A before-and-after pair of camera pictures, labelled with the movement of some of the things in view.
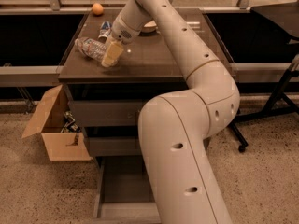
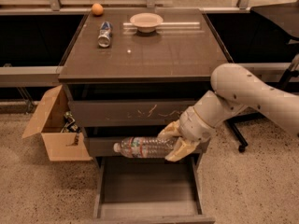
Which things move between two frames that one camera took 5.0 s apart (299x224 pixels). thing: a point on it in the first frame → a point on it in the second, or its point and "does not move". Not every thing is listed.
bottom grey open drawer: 125,194 does not move
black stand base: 279,103 does not move
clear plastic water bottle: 92,48 → 147,147
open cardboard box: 49,120 does not move
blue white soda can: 105,29 does not move
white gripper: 121,34 → 193,127
